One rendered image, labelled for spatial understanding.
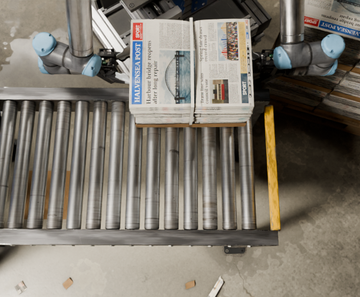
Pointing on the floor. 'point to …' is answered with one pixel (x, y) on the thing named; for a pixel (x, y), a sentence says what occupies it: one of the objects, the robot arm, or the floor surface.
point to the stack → (335, 23)
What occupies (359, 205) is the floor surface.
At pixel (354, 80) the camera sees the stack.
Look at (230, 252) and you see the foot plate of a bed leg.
